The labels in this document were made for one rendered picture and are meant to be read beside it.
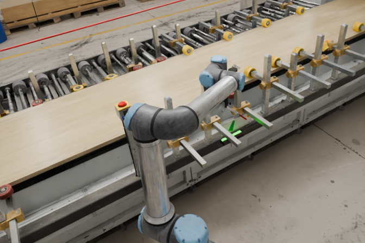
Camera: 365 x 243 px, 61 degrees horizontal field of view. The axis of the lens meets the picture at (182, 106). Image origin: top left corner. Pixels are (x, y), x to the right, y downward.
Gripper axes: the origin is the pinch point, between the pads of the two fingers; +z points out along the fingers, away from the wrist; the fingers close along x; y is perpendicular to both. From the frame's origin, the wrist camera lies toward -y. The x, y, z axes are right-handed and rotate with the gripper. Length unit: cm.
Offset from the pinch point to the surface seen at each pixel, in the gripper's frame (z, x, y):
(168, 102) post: -16.9, -6.3, 33.1
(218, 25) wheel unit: -2, -115, -79
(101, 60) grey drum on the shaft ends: 13, -154, 32
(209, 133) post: 19.4, -6.3, 7.6
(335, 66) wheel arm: 1, 6, -95
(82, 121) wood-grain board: 7, -56, 76
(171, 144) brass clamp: 13.3, -5.9, 35.8
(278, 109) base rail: 27, -5, -53
